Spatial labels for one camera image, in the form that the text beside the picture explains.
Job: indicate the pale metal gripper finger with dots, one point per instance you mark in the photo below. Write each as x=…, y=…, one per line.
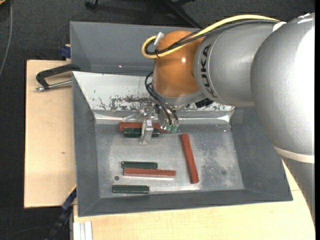
x=149, y=132
x=143, y=134

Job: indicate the dark green flat block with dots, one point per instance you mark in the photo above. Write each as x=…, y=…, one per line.
x=132, y=132
x=139, y=165
x=130, y=189

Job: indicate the red-brown flat block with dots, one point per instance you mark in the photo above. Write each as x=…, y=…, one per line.
x=130, y=125
x=149, y=172
x=189, y=159

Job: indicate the grey metal bin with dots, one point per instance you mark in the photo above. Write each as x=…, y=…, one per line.
x=160, y=156

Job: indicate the pale wood flat board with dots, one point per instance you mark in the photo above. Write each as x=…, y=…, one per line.
x=48, y=139

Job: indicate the black cylinder on white bracket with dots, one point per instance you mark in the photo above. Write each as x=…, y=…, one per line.
x=203, y=103

